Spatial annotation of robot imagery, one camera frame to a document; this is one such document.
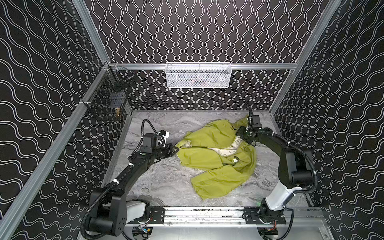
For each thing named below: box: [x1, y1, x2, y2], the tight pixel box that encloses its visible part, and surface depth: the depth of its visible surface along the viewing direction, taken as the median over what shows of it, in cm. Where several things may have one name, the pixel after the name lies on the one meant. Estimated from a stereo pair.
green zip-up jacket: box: [176, 115, 257, 200], surface depth 91 cm
